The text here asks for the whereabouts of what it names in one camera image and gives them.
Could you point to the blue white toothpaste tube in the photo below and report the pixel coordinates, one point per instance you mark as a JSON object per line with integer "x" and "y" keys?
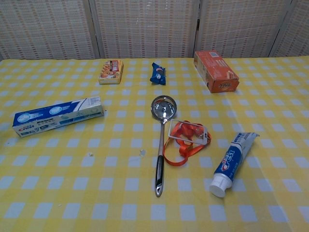
{"x": 229, "y": 159}

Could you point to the blue white toothpaste carton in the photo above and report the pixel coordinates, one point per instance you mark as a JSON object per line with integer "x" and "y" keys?
{"x": 58, "y": 116}

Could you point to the yellow snack box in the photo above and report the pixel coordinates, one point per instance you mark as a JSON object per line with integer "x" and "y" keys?
{"x": 111, "y": 72}

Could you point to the orange biscuit box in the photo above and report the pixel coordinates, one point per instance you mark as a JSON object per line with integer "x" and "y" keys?
{"x": 217, "y": 70}

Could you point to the stainless steel ladle black grip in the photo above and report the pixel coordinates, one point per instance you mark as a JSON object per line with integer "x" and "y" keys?
{"x": 163, "y": 108}

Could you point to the blue cookie packet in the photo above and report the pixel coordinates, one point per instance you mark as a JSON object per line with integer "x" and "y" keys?
{"x": 157, "y": 75}

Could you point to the clear badge holder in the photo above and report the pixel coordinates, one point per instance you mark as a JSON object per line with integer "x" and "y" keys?
{"x": 194, "y": 138}

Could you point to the woven folding screen panel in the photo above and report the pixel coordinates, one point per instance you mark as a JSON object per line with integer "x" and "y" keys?
{"x": 299, "y": 31}
{"x": 48, "y": 29}
{"x": 144, "y": 29}
{"x": 241, "y": 26}

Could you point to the yellow white checked tablecloth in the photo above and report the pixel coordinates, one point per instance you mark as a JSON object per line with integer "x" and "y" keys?
{"x": 72, "y": 169}

